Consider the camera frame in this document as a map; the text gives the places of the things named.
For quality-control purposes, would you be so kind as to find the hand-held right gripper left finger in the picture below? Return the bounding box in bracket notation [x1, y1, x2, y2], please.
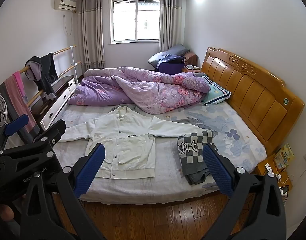
[19, 143, 106, 240]

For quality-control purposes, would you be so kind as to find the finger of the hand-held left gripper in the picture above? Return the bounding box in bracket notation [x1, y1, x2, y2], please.
[1, 119, 66, 165]
[0, 114, 29, 153]

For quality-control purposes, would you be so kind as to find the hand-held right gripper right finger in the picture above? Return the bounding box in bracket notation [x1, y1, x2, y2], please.
[202, 144, 287, 240]

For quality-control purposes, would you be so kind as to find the white jacket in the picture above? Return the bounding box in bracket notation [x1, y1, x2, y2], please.
[58, 106, 213, 180]

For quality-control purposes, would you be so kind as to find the person's left hand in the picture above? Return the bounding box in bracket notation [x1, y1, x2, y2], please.
[0, 203, 16, 222]

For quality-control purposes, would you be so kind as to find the grey checkered sweater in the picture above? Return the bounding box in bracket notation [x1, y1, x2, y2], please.
[177, 129, 219, 185]

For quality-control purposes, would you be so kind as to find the pink towel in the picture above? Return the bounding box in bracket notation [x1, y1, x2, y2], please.
[13, 71, 37, 130]

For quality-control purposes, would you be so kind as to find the white drawer cabinet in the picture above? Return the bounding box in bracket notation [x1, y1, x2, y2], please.
[32, 75, 76, 130]

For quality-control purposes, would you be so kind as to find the grey striped cloth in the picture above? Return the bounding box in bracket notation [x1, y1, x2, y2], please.
[0, 80, 41, 140]

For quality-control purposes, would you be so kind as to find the wooden bed with headboard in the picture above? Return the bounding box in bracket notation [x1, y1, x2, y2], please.
[52, 100, 267, 204]

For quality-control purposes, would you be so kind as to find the wooden nightstand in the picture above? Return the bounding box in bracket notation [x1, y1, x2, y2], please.
[255, 152, 293, 198]

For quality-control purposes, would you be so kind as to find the grey garment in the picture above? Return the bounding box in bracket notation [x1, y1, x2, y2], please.
[110, 104, 208, 130]

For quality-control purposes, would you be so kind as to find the dark hoodie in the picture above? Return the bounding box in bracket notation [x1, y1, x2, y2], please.
[26, 52, 58, 99]

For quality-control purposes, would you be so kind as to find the yellow packet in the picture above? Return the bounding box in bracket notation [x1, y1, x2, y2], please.
[273, 144, 295, 172]

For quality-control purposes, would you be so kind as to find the teal striped pillow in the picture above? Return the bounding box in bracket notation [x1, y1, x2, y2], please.
[200, 74, 232, 105]

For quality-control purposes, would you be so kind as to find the wooden bed headboard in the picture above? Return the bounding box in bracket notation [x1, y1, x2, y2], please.
[201, 47, 305, 148]

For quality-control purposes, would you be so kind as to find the grey striped curtain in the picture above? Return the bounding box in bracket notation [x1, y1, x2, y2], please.
[160, 0, 186, 53]
[77, 0, 106, 80]

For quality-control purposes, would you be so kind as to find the purple floral quilt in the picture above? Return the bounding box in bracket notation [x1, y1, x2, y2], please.
[68, 66, 211, 115]

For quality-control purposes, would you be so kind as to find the small wooden bedside table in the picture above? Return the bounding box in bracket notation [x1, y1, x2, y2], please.
[181, 65, 201, 73]

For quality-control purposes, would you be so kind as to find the dark purple cloth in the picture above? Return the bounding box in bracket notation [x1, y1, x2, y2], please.
[156, 55, 186, 75]

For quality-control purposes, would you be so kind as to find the brown covered chair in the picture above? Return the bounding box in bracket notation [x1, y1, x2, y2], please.
[184, 51, 198, 68]

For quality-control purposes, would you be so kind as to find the white air conditioner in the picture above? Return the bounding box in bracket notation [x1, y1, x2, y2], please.
[54, 0, 77, 13]

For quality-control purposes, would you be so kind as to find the white framed window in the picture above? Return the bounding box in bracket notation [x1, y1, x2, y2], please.
[110, 0, 161, 43]

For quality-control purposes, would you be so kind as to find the wooden rail rack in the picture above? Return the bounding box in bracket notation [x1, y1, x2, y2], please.
[0, 45, 81, 108]

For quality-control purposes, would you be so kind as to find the air conditioner cable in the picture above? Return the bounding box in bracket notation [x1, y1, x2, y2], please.
[63, 12, 75, 36]

